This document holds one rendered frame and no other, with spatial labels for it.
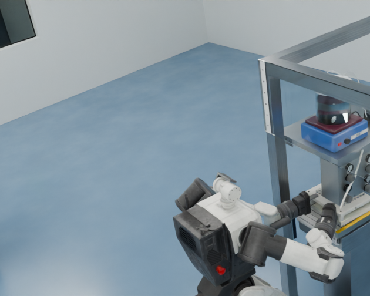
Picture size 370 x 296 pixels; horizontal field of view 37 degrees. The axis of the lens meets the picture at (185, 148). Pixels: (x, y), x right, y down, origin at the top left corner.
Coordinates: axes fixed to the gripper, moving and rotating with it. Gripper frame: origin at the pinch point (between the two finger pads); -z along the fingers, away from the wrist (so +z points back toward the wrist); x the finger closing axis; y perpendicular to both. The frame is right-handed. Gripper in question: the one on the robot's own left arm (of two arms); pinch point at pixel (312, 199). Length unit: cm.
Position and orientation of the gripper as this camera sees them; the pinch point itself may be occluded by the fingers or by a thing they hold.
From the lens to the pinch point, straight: 265.9
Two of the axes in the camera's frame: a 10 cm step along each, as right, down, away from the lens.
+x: 1.9, 8.5, 4.9
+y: 4.1, 3.8, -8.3
